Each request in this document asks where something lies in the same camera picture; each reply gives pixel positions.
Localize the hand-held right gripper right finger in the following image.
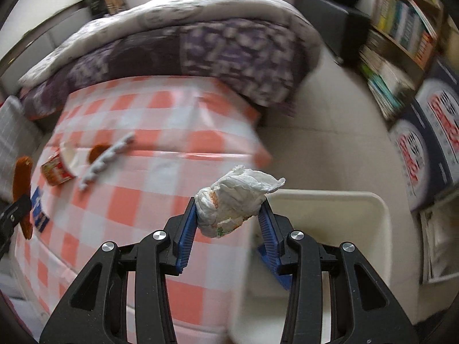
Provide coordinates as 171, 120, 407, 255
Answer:
256, 201, 420, 344

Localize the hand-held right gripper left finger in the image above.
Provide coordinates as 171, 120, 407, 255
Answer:
39, 196, 199, 344

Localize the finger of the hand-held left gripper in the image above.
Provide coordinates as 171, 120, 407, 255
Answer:
0, 193, 33, 259

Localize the white paper wrapper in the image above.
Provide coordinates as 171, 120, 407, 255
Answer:
194, 165, 287, 239

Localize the white plastic bin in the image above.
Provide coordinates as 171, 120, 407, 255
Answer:
229, 190, 391, 344

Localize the small blue card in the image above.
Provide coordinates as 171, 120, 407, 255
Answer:
30, 186, 49, 233

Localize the red instant noodle cup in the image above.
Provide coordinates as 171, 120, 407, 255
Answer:
40, 141, 77, 186

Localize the grey quilted cushion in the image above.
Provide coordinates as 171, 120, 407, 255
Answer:
0, 95, 44, 201

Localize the grey blister strip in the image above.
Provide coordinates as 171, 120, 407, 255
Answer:
77, 132, 137, 190

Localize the dark blue water case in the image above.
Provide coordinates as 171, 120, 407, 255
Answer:
409, 55, 459, 187
389, 116, 449, 212

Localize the pile of white booklets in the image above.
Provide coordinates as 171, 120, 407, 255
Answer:
421, 190, 459, 282

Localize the grey bed headboard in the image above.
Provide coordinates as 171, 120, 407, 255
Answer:
0, 0, 94, 79

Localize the purple patterned blanket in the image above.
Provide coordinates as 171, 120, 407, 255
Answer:
20, 21, 312, 115

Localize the stack of books on floor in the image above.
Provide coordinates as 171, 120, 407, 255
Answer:
359, 30, 417, 122

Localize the black bench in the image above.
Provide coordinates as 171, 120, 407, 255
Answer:
294, 0, 372, 67

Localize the wooden bookshelf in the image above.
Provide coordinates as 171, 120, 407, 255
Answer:
359, 0, 445, 79

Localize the light printed quilt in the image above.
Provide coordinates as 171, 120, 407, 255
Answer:
18, 0, 321, 90

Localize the row of thick books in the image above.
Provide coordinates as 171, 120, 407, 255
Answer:
375, 0, 440, 65

